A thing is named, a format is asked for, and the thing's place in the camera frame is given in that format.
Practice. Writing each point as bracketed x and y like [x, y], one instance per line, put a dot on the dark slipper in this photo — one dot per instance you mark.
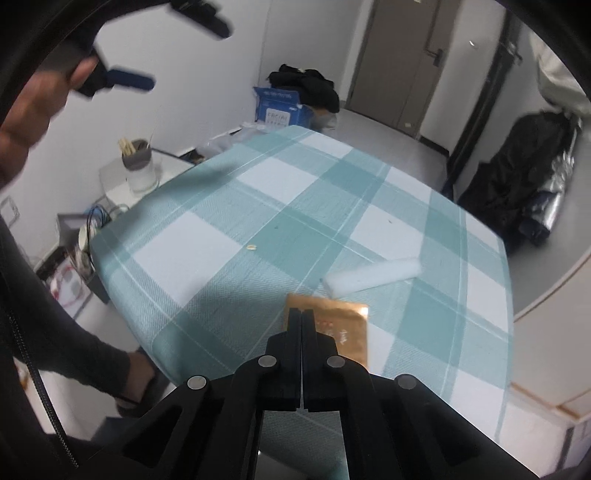
[138, 406]

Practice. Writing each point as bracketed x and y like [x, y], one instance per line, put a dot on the white translucent container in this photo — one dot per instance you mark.
[143, 180]

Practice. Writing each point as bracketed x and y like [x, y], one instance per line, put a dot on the wooden chopsticks bundle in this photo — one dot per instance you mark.
[125, 146]

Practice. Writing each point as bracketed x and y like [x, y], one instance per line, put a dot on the teal checked tablecloth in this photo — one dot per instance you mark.
[231, 207]

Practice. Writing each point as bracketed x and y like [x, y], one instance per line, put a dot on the white foam strip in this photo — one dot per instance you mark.
[374, 277]

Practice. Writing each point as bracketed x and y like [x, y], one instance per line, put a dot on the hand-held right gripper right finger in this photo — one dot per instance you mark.
[314, 350]

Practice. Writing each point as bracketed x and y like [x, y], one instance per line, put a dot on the black clothes pile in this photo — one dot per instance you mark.
[309, 85]

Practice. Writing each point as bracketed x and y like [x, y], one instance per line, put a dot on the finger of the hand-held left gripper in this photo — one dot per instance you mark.
[207, 23]
[131, 79]

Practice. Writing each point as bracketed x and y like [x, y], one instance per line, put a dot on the black bag on floor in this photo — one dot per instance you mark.
[508, 184]

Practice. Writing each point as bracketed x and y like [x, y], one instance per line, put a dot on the person's grey trouser leg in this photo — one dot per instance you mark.
[83, 341]

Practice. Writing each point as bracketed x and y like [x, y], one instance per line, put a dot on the grey door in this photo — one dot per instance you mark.
[392, 69]

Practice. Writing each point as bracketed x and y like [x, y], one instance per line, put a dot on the white shoulder bag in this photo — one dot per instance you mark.
[554, 78]

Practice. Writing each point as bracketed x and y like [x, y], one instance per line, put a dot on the silver folded umbrella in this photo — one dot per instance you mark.
[554, 194]

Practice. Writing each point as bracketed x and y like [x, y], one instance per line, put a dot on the white plastic mailer bag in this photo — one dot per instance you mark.
[249, 129]

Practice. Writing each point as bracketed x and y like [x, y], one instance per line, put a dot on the blue cardboard box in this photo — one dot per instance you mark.
[277, 108]

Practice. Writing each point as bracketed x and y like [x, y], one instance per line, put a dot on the person's left hand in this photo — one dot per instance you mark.
[32, 120]

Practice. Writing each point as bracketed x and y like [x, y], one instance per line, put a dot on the black framed glass door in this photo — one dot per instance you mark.
[480, 115]

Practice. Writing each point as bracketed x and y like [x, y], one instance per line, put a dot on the person's black jacket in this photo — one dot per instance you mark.
[18, 392]

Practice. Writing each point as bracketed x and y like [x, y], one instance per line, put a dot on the tan bag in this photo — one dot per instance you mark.
[324, 119]

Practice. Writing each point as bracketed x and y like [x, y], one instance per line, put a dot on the brown foil snack packet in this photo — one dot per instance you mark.
[346, 323]

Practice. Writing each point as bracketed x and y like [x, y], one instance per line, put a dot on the grey plastic mailer bag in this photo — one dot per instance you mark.
[219, 145]

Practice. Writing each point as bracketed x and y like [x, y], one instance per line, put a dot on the person's bare foot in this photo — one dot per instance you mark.
[141, 374]

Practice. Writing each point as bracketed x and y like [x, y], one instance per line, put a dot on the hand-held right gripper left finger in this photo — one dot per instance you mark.
[291, 350]

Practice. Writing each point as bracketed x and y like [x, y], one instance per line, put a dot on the white wall socket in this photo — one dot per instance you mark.
[9, 210]

